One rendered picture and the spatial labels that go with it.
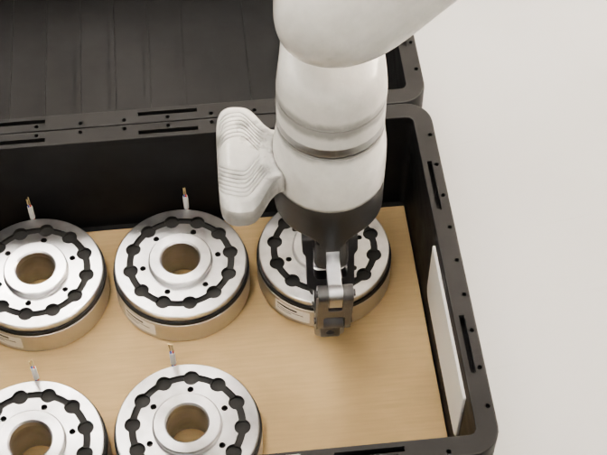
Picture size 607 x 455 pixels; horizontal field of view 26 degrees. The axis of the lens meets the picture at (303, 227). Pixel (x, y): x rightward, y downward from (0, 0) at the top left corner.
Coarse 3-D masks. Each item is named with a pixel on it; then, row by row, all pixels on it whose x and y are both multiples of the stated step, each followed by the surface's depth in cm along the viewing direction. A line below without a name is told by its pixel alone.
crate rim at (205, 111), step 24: (408, 48) 104; (408, 72) 103; (408, 96) 101; (0, 120) 100; (24, 120) 100; (48, 120) 100; (72, 120) 100; (96, 120) 100; (120, 120) 100; (144, 120) 100; (168, 120) 100
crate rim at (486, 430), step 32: (96, 128) 99; (128, 128) 99; (160, 128) 99; (192, 128) 100; (416, 128) 99; (448, 224) 94; (448, 256) 92; (448, 288) 91; (480, 352) 87; (480, 384) 86; (480, 416) 85; (352, 448) 83; (384, 448) 83; (416, 448) 83; (448, 448) 83; (480, 448) 83
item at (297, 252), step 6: (300, 234) 101; (294, 240) 101; (300, 240) 101; (294, 246) 100; (300, 246) 100; (294, 252) 100; (300, 252) 100; (294, 258) 100; (300, 258) 100; (300, 264) 100; (318, 270) 99
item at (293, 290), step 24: (264, 240) 101; (288, 240) 101; (360, 240) 101; (384, 240) 101; (264, 264) 100; (288, 264) 100; (360, 264) 100; (384, 264) 100; (288, 288) 99; (360, 288) 99
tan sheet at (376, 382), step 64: (256, 256) 104; (128, 320) 101; (256, 320) 101; (384, 320) 101; (0, 384) 97; (64, 384) 97; (128, 384) 97; (256, 384) 97; (320, 384) 97; (384, 384) 97; (320, 448) 94
